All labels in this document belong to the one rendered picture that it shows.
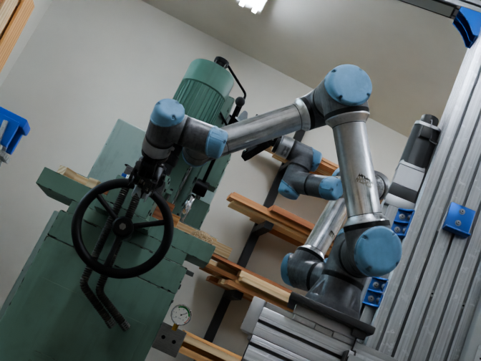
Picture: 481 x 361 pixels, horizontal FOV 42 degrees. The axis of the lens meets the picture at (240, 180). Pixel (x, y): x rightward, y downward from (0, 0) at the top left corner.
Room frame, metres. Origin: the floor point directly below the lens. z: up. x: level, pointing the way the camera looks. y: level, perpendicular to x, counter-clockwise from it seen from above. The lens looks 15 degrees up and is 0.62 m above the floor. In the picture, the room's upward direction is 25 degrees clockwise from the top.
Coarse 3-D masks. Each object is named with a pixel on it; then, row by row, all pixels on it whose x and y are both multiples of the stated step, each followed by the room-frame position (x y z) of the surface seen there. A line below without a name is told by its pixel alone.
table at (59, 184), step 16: (48, 176) 1.95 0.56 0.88; (64, 176) 1.95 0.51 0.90; (48, 192) 2.04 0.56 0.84; (64, 192) 1.95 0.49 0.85; (80, 192) 1.95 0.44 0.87; (96, 208) 1.89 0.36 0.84; (160, 240) 1.96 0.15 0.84; (176, 240) 1.96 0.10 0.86; (192, 240) 1.97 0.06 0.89; (192, 256) 1.98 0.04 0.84; (208, 256) 1.97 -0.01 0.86
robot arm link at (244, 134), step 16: (304, 96) 1.58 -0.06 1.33; (272, 112) 1.57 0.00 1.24; (288, 112) 1.57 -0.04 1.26; (304, 112) 1.57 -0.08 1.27; (224, 128) 1.57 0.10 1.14; (240, 128) 1.56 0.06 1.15; (256, 128) 1.56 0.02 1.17; (272, 128) 1.57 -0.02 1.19; (288, 128) 1.58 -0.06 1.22; (304, 128) 1.61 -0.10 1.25; (240, 144) 1.57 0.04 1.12; (256, 144) 1.60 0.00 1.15; (192, 160) 1.57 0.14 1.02; (208, 160) 1.59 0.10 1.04
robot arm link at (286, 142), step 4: (284, 136) 1.99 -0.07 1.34; (284, 140) 1.98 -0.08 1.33; (288, 140) 1.99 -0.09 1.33; (292, 140) 1.99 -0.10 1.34; (280, 144) 1.99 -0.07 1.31; (284, 144) 1.98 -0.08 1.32; (288, 144) 1.98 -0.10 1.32; (292, 144) 1.98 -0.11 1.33; (280, 148) 1.99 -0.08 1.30; (284, 148) 1.99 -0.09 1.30; (288, 148) 1.99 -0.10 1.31; (276, 152) 2.01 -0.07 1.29; (280, 152) 2.00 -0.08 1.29; (284, 152) 1.99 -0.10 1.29; (288, 152) 1.99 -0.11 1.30; (280, 156) 2.03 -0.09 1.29; (284, 156) 2.01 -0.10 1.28
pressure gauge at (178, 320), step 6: (180, 306) 1.90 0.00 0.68; (186, 306) 1.90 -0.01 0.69; (174, 312) 1.90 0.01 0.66; (180, 312) 1.90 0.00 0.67; (186, 312) 1.91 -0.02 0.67; (174, 318) 1.90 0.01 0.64; (180, 318) 1.91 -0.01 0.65; (186, 318) 1.91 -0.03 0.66; (174, 324) 1.93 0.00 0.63; (180, 324) 1.90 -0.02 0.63; (174, 330) 1.93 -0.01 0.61
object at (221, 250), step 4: (180, 224) 2.12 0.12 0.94; (180, 228) 2.12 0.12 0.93; (184, 228) 2.12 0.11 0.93; (188, 228) 2.12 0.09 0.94; (188, 232) 2.12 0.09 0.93; (216, 244) 2.12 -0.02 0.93; (220, 244) 2.12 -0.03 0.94; (216, 248) 2.12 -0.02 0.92; (220, 248) 2.12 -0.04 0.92; (224, 248) 2.12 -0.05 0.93; (228, 248) 2.12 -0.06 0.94; (216, 252) 2.12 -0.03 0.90; (220, 252) 2.12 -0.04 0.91; (224, 252) 2.12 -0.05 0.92; (228, 252) 2.12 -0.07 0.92; (224, 256) 2.12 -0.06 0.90; (228, 256) 2.12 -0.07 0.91
